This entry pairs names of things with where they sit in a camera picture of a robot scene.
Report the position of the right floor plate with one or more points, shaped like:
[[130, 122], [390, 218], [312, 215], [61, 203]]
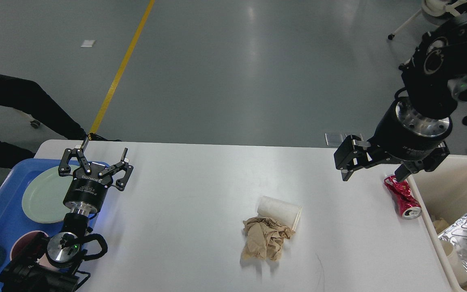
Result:
[[359, 135]]

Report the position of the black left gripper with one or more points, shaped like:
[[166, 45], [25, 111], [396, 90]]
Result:
[[87, 190]]

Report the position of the seated person in black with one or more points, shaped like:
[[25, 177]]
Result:
[[27, 96]]

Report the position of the white rolling chair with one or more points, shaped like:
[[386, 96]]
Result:
[[435, 11]]

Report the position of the white paper cup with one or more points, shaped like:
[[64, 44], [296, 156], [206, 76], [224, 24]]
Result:
[[286, 213], [456, 264]]

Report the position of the pink mug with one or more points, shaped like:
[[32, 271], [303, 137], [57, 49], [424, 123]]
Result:
[[23, 241]]

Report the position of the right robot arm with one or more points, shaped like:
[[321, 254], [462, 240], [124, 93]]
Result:
[[433, 74]]

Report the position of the lying white paper cup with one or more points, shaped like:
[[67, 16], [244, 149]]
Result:
[[286, 213]]

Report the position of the left floor plate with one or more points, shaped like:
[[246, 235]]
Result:
[[334, 139]]

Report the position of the floor plate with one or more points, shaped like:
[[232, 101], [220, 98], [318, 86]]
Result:
[[359, 135], [334, 139]]

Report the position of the beige plastic bin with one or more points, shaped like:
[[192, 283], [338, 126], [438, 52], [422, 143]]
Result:
[[442, 194]]

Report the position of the crushed red can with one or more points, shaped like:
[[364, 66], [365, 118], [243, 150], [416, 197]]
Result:
[[406, 205]]

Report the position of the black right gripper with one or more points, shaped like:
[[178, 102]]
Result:
[[404, 134]]

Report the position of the grey office chair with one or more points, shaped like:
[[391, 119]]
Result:
[[33, 122]]

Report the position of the green plate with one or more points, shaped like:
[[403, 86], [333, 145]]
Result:
[[42, 201]]

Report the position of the brown paper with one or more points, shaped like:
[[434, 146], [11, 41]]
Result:
[[265, 238]]

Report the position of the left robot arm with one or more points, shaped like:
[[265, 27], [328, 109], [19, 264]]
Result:
[[51, 264]]

